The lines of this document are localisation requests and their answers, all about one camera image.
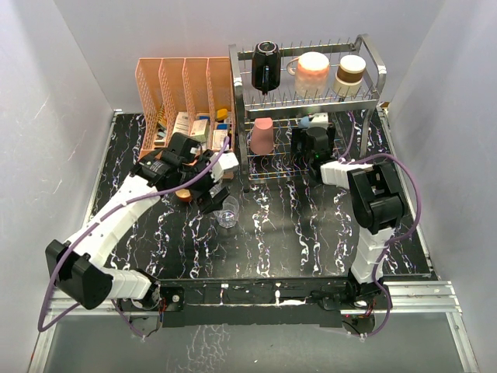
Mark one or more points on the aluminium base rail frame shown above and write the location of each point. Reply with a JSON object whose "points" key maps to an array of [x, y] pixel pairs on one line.
{"points": [[264, 328]]}

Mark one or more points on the brown and cream cup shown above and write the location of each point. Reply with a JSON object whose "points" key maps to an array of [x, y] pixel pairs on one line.
{"points": [[349, 76]]}

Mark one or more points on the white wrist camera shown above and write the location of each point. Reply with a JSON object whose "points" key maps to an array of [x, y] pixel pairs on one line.
{"points": [[318, 120], [225, 167]]}

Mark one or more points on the pink textured mug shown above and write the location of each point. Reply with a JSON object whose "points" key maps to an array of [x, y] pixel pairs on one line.
{"points": [[310, 72]]}

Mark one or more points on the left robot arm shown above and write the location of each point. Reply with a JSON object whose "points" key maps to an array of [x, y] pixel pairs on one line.
{"points": [[78, 266]]}

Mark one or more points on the clear faceted glass cup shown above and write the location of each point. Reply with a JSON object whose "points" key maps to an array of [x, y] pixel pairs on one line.
{"points": [[219, 190]]}

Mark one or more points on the small orange ceramic mug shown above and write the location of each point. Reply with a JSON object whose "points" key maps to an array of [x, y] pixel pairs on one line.
{"points": [[184, 195]]}

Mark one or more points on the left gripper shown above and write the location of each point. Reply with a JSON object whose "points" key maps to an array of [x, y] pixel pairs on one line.
{"points": [[206, 203]]}

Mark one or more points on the steel two-tier dish rack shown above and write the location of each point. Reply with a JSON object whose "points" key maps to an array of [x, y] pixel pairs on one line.
{"points": [[286, 107]]}

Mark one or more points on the white red-print box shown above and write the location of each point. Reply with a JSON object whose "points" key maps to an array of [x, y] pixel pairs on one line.
{"points": [[220, 138]]}

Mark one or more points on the white barcode card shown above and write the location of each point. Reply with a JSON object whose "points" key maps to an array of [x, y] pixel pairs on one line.
{"points": [[181, 124]]}

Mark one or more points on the peach plastic desk organizer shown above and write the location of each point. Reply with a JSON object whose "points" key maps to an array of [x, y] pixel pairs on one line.
{"points": [[195, 86]]}

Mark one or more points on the green and white box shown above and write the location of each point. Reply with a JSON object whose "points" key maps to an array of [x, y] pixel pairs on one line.
{"points": [[200, 130]]}

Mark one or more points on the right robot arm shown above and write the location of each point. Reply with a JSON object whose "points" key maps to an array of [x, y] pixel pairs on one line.
{"points": [[377, 198]]}

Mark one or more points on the pink plastic tumbler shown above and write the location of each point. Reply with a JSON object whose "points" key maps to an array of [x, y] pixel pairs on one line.
{"points": [[262, 142]]}

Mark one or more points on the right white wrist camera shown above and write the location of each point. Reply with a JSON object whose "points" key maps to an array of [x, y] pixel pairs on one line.
{"points": [[318, 120]]}

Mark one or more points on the blue plastic tumbler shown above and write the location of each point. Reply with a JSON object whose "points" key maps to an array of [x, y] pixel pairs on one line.
{"points": [[304, 122]]}

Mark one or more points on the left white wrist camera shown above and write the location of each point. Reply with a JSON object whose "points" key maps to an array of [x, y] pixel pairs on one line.
{"points": [[225, 167]]}

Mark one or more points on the black ceramic mug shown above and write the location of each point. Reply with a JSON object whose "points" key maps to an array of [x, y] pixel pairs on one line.
{"points": [[266, 67]]}

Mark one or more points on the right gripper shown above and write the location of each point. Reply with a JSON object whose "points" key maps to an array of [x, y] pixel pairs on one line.
{"points": [[299, 136]]}

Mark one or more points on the yellow eraser block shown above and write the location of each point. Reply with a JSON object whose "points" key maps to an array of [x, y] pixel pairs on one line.
{"points": [[221, 114]]}

